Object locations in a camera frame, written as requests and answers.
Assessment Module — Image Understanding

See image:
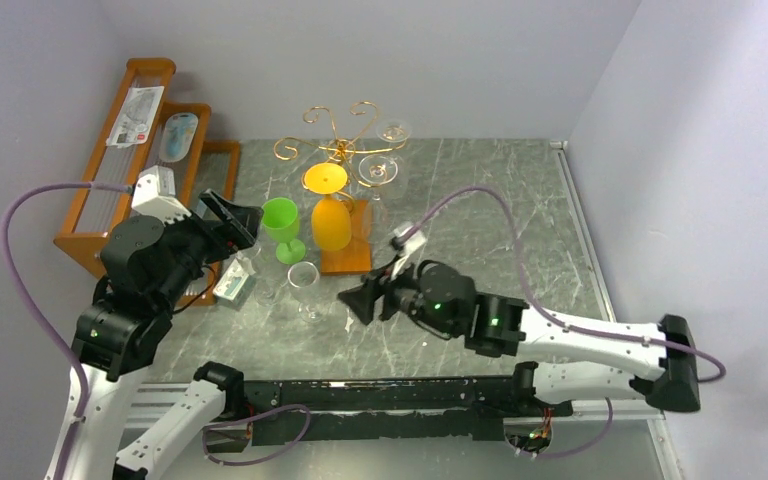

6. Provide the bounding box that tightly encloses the orange wooden shelf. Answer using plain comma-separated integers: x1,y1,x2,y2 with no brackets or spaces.
53,57,242,307

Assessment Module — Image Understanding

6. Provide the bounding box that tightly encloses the wooden rack base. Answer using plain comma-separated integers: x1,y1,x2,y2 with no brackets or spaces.
316,200,371,276

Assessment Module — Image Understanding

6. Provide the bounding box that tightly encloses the green plastic goblet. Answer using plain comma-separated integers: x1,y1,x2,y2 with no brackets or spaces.
262,197,306,265

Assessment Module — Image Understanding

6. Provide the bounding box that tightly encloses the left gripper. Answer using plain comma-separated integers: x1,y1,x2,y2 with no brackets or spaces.
155,187,264,309

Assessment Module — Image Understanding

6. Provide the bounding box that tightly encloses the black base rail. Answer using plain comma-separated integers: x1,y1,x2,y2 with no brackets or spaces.
194,362,571,445

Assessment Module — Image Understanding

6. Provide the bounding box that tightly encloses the blue packaged item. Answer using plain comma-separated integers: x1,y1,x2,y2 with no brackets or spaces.
158,112,199,163

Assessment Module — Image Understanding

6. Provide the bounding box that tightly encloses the orange plastic goblet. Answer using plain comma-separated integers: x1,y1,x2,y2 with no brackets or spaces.
303,162,352,252

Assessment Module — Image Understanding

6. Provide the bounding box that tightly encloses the white packaged item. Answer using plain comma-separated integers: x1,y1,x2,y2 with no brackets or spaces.
105,86,165,148

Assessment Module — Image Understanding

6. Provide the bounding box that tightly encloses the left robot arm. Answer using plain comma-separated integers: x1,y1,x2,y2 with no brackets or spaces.
47,188,263,479

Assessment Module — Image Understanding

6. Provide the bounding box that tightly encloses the gold wire glass rack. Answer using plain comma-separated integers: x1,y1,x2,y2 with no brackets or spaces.
272,100,400,188

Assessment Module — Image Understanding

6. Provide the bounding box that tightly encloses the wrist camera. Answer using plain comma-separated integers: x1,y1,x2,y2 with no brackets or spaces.
131,165,191,224
390,222,427,280

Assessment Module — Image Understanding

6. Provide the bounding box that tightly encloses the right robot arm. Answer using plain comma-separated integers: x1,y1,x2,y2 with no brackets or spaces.
337,261,701,415

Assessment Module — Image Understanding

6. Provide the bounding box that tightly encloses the small clear glass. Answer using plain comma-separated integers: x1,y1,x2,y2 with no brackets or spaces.
236,241,265,277

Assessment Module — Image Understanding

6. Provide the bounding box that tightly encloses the purple cable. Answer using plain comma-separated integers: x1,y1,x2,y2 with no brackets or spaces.
0,182,135,480
410,185,727,384

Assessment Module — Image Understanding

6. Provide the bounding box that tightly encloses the clear wine glass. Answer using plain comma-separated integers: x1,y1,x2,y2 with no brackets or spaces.
376,119,413,152
287,261,325,323
356,154,405,200

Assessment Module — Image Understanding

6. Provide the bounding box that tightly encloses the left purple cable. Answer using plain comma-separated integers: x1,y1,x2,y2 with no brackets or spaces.
0,182,135,480

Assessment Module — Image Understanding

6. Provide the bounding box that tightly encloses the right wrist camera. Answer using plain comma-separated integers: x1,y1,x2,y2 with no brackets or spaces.
390,222,427,280

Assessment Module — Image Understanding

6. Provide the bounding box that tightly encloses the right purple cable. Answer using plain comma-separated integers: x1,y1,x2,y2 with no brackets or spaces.
410,185,727,384

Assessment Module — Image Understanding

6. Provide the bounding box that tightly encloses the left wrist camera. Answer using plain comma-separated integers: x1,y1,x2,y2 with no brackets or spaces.
131,165,191,224

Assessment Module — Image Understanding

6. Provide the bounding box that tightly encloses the small white packet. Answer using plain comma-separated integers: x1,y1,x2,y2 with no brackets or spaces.
213,259,255,310

